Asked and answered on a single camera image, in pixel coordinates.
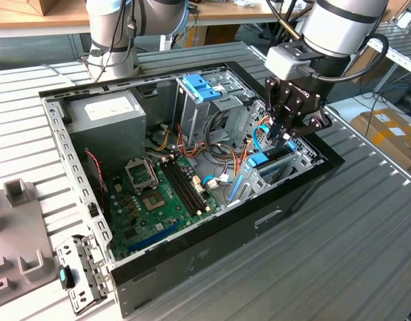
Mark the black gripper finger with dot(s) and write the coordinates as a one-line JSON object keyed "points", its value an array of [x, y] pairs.
{"points": [[275, 103], [316, 125]]}

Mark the hard disk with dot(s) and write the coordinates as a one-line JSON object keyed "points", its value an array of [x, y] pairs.
{"points": [[258, 160]]}

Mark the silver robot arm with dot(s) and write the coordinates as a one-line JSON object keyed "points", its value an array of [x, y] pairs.
{"points": [[342, 26]]}

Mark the grey metal disk bay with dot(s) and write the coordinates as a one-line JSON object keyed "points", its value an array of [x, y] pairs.
{"points": [[250, 184]]}

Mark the cardboard box with labels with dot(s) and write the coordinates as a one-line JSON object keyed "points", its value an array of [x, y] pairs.
{"points": [[386, 143]]}

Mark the blue drive cage latch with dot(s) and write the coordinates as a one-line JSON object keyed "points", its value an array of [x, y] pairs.
{"points": [[200, 87]]}

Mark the grey metal drive cage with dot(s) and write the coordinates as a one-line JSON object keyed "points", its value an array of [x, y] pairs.
{"points": [[195, 113]]}

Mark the black RAM slot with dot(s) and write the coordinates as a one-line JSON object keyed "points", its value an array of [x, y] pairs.
{"points": [[181, 188], [185, 187], [176, 189], [190, 186]]}

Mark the black open PC case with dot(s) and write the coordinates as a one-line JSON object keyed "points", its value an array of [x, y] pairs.
{"points": [[225, 240]]}

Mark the green motherboard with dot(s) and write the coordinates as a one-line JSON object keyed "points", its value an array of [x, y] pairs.
{"points": [[172, 219]]}

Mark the CPU socket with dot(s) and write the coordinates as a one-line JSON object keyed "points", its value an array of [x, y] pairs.
{"points": [[154, 200]]}

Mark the grey power supply unit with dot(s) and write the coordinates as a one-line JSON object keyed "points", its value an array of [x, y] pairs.
{"points": [[105, 133]]}

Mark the blue expansion slot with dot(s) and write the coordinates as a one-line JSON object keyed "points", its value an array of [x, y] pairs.
{"points": [[155, 236]]}

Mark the black case fan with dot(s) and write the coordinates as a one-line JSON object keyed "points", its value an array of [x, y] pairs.
{"points": [[93, 180]]}

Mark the long wooden desk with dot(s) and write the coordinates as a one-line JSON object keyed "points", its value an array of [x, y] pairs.
{"points": [[41, 16]]}

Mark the brown wooden box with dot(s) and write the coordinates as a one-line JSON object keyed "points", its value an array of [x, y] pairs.
{"points": [[45, 6]]}

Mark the grey parts rack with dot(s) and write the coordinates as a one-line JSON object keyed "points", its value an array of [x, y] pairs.
{"points": [[21, 230]]}

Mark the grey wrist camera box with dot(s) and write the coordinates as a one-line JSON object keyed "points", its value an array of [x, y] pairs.
{"points": [[282, 63]]}

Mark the metal frame slat table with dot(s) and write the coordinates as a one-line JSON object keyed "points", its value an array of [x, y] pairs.
{"points": [[403, 50]]}

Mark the small black switch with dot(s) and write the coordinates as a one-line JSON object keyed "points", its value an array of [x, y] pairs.
{"points": [[93, 210]]}

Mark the grey slotted metal bracket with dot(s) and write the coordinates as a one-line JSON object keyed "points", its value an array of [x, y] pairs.
{"points": [[91, 264]]}

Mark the black blue bracket latch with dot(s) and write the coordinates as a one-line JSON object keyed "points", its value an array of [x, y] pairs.
{"points": [[67, 279]]}

